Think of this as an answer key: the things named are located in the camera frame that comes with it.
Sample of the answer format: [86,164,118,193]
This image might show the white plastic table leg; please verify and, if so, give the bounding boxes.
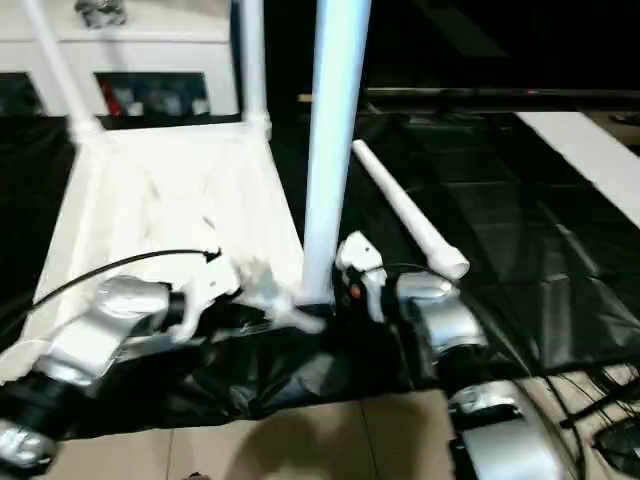
[351,139,472,281]
[22,0,107,146]
[238,0,274,139]
[298,0,374,307]

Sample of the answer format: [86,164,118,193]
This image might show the white plastic table top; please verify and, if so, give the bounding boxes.
[0,117,330,385]

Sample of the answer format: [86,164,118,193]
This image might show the black table mat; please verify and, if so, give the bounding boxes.
[0,110,640,442]

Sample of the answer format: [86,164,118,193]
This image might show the black rod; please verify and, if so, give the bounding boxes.
[366,86,640,102]

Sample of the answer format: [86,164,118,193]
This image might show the red item in cabinet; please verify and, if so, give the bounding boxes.
[99,79,122,118]

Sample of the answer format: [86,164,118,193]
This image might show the black stand leg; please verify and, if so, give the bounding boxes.
[559,397,632,429]

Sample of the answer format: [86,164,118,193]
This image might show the white board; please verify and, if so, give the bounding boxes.
[514,110,640,224]

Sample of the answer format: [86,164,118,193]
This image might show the white glass-door cabinet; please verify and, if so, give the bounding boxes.
[0,0,242,119]

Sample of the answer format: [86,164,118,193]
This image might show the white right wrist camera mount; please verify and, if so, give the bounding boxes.
[335,230,388,324]

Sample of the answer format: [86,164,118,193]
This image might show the black floor cables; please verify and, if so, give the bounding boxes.
[549,362,640,466]

